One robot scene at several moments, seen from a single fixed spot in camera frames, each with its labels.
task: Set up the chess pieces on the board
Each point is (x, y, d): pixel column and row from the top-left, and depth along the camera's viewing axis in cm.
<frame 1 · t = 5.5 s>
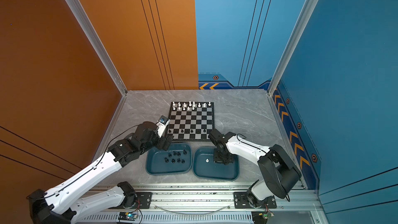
left hand: (165, 130, 77), fingers open
right hand: (217, 162, 85), fingers closed
black white chessboard: (191, 121, 103), point 2 cm above the table
teal tray with black pieces: (155, 162, 87), on the table
black chess piece: (166, 160, 87), point 2 cm above the table
black chess rook piece: (170, 155, 89), on the table
black chess knight piece: (174, 153, 89), point 2 cm above the table
black chess bishop piece: (179, 154, 89), point 2 cm above the table
black chess queen piece: (184, 152, 89), point 2 cm above the table
black chess bishop piece 2: (173, 160, 86), on the table
black chess knight piece 2: (179, 160, 87), point 2 cm above the table

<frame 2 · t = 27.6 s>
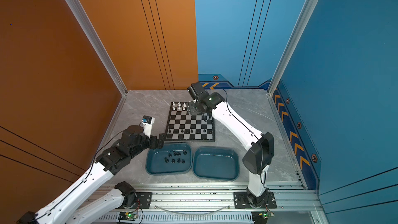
left hand: (158, 131, 76), fingers open
right hand: (194, 107, 81), fingers open
the named things where they were.

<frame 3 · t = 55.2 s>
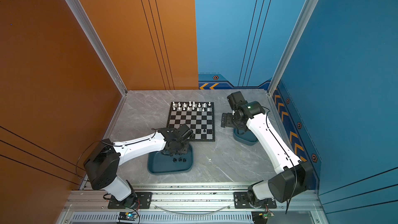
left hand: (185, 148, 86), fingers open
right hand: (229, 124, 78), fingers open
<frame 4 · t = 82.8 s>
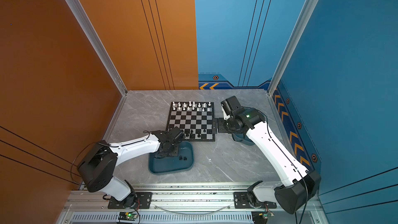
left hand: (174, 151, 88), fingers closed
right hand: (218, 127, 74), fingers open
